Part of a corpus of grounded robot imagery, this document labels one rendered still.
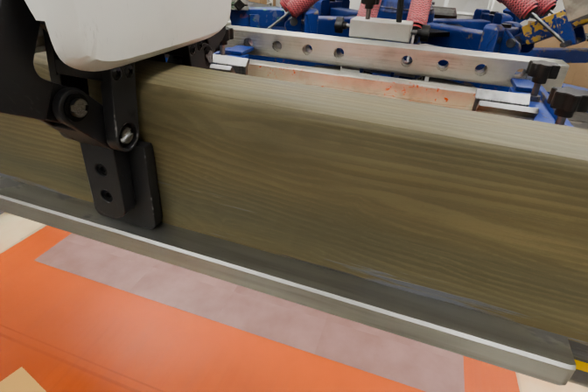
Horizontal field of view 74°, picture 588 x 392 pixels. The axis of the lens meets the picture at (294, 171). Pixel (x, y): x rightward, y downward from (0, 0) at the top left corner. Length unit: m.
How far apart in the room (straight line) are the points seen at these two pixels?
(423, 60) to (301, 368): 0.66
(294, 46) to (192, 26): 0.71
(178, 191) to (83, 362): 0.17
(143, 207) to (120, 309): 0.16
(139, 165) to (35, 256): 0.25
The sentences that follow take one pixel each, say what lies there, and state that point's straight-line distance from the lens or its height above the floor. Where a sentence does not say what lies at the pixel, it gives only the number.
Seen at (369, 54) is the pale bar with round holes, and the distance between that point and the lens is 0.83.
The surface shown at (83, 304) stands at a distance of 0.34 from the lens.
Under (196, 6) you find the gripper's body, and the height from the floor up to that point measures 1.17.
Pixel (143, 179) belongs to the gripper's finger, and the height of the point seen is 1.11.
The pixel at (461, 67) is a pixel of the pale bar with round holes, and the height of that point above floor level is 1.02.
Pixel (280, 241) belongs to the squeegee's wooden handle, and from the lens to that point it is 0.16.
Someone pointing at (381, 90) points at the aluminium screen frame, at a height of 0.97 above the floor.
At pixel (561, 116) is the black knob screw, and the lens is 0.58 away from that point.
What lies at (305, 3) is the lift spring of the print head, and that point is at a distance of 1.25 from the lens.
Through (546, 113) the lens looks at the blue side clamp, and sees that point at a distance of 0.69.
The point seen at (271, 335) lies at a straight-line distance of 0.30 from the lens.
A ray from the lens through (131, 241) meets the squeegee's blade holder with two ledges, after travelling 0.18.
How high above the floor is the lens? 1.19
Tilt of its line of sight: 29 degrees down
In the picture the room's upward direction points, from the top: 3 degrees clockwise
